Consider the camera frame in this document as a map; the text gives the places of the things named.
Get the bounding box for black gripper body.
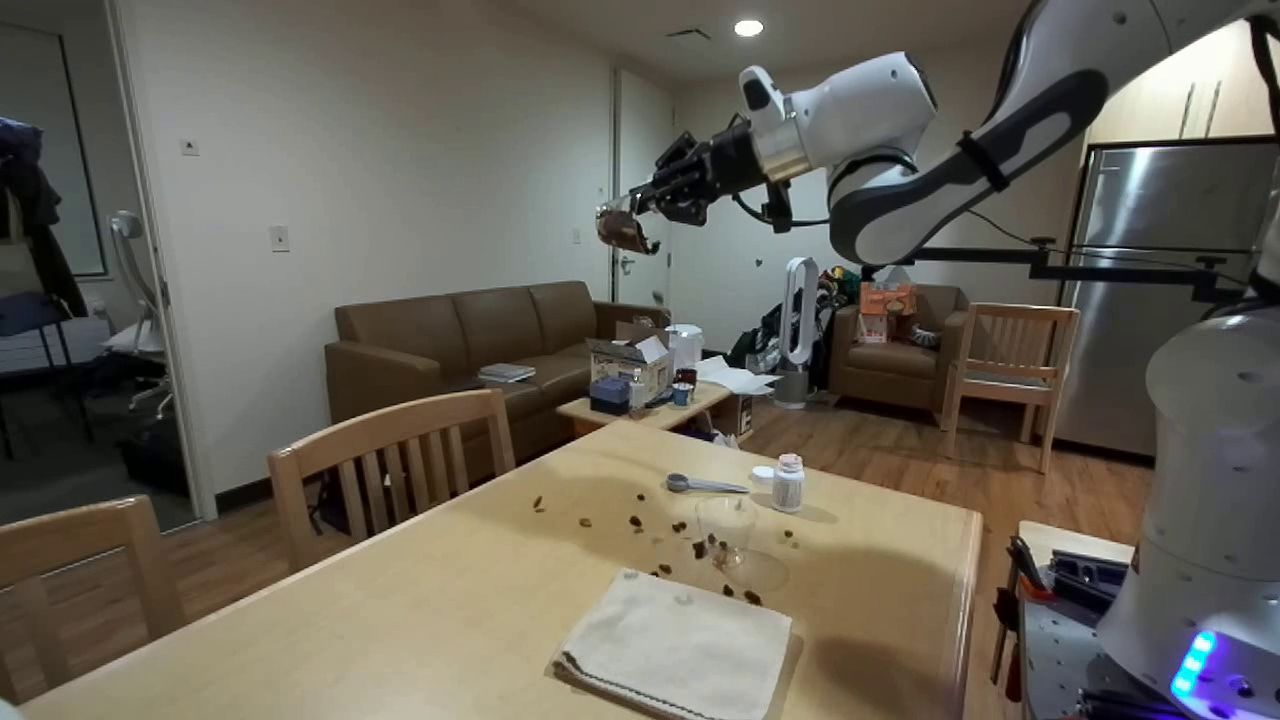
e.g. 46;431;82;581
654;127;766;226

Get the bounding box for clear cup with trail mix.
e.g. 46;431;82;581
595;206;659;257

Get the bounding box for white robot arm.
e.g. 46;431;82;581
595;0;1280;263

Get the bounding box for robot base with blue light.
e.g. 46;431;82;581
1096;308;1280;720

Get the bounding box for empty clear plastic cup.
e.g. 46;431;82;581
710;499;776;592

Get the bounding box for low wooden coffee table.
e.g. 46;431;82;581
556;386;733;436

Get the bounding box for grey measuring scoop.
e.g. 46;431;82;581
664;473;748;496

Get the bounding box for white bottle cap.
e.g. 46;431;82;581
748;464;776;496

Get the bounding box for brown leather sofa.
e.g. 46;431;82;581
325;279;668;462

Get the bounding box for brown armchair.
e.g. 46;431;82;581
830;283;970;411

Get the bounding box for white pill bottle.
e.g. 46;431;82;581
772;453;808;514

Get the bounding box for scattered nuts on table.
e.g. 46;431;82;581
530;493;789;606

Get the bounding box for wooden chair by refrigerator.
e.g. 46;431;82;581
941;303;1076;464

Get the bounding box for wooden chair near right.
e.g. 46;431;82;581
269;390;517;568

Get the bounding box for folded white cloth napkin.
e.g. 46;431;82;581
554;571;793;720

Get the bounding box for stainless steel refrigerator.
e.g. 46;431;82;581
1062;140;1280;457

